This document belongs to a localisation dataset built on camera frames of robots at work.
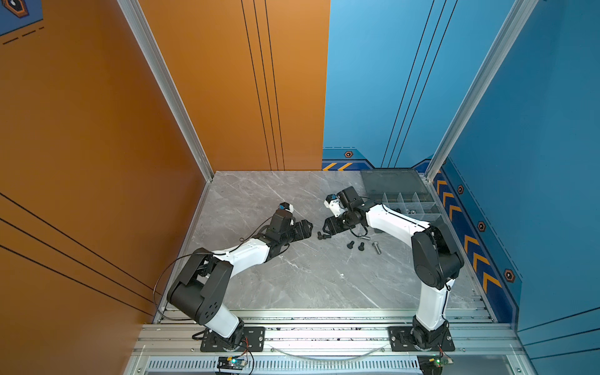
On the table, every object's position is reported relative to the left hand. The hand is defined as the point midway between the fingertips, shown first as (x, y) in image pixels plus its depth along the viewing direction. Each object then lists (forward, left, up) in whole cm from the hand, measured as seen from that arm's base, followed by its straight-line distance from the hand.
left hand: (306, 225), depth 91 cm
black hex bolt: (-4, -18, -8) cm, 20 cm away
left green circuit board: (-43, +23, -11) cm, 50 cm away
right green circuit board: (-43, -39, -9) cm, 59 cm away
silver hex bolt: (-4, -28, -7) cm, 29 cm away
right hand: (+1, -8, -3) cm, 9 cm away
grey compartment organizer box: (+24, -46, -6) cm, 53 cm away
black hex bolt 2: (-5, -22, -8) cm, 24 cm away
